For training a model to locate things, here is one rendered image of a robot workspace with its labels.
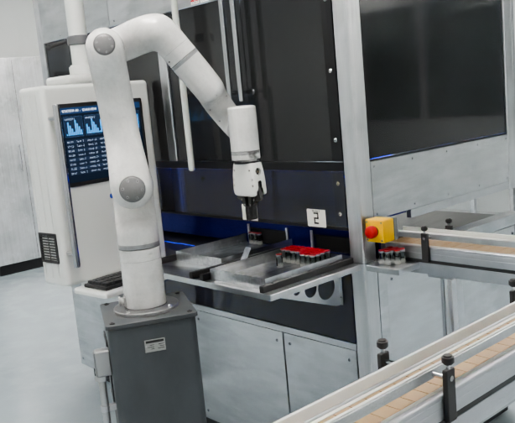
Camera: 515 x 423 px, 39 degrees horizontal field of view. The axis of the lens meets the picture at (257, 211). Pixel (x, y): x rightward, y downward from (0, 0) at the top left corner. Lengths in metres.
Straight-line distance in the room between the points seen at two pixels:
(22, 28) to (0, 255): 2.29
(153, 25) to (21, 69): 5.23
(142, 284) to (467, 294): 1.32
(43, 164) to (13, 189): 4.38
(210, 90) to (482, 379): 1.13
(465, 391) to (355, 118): 1.18
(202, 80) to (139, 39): 0.20
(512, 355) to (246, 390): 1.71
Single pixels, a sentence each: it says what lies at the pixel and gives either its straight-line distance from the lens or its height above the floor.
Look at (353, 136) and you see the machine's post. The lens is 2.30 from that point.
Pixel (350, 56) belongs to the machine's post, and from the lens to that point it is 2.29.
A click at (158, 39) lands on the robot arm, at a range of 2.07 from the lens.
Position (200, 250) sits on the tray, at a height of 0.90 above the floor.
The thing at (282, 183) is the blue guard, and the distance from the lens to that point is 2.55.
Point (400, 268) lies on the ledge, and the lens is 2.28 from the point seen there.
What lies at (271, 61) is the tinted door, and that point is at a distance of 2.54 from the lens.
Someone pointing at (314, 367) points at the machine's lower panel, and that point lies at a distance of 2.65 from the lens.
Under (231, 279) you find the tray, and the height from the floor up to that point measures 0.90.
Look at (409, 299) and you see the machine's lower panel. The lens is 2.58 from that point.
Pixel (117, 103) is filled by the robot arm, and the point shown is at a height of 1.46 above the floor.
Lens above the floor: 1.44
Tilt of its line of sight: 9 degrees down
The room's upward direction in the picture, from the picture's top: 5 degrees counter-clockwise
